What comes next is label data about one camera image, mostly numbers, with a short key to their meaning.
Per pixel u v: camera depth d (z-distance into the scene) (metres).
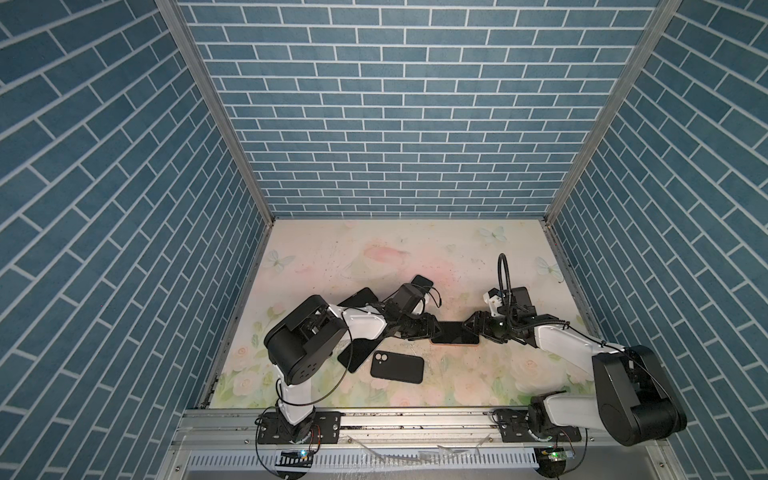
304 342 0.49
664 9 0.70
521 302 0.72
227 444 0.73
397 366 0.86
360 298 0.97
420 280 1.03
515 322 0.70
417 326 0.79
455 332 0.90
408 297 0.73
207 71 0.81
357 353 0.86
